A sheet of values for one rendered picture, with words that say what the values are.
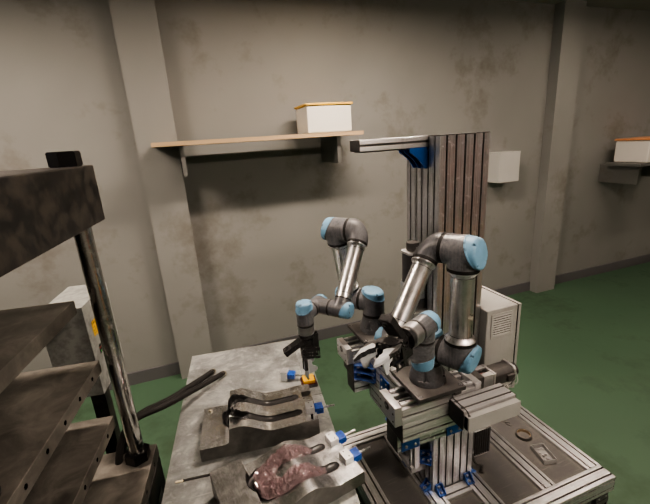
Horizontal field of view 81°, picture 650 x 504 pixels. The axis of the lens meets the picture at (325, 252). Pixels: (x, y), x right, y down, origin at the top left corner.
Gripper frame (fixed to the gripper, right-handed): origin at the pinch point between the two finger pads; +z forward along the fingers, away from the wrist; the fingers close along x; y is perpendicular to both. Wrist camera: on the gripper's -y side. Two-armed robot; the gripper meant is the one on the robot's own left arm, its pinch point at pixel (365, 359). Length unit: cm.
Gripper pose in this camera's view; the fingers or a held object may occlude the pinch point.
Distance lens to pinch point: 108.4
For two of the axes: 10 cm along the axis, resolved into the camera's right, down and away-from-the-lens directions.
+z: -7.0, 2.5, -6.7
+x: -7.0, -0.2, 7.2
